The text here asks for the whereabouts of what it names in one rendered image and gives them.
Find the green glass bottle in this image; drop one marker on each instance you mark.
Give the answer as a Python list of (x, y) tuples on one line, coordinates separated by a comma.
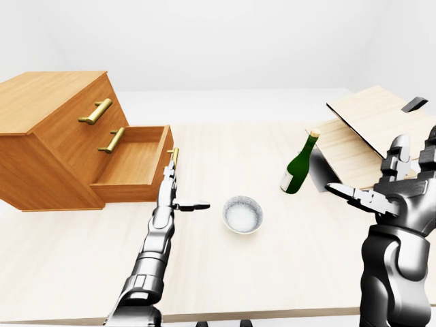
[(297, 167)]

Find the open wooden drawer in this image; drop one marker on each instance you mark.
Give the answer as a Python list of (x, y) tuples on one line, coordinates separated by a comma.
[(136, 163)]

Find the pale wooden box, open lid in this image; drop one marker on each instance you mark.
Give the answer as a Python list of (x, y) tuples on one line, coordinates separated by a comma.
[(357, 143)]

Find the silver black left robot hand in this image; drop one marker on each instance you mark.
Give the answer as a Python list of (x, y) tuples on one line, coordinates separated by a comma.
[(167, 194)]

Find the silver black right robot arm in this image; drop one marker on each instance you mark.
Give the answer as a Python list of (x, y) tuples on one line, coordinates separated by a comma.
[(395, 279)]

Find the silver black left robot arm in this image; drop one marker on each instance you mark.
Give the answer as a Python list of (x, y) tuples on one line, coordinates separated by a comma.
[(150, 265)]

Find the small speckled white bowl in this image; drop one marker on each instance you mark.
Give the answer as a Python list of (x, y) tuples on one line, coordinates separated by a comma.
[(242, 215)]

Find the wooden cabinet with drawers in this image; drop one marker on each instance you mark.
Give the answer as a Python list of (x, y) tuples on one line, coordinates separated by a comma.
[(30, 102)]

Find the small dark shape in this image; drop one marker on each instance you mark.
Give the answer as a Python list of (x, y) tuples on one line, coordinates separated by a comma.
[(202, 324), (245, 323)]

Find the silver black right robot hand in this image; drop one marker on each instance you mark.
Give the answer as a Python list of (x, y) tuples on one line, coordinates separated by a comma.
[(408, 197)]

